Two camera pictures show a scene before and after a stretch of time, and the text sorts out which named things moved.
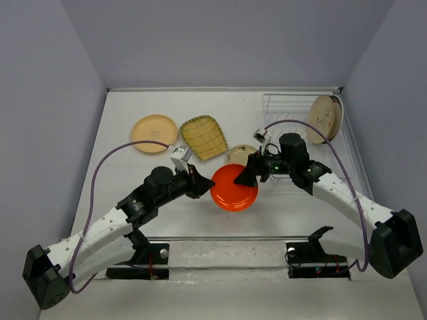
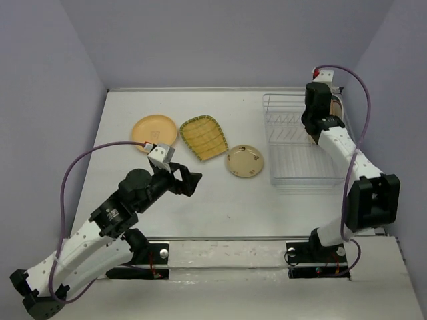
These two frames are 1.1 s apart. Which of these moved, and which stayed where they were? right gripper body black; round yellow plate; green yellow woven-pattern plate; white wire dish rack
Moved: right gripper body black
Stayed: green yellow woven-pattern plate; round yellow plate; white wire dish rack
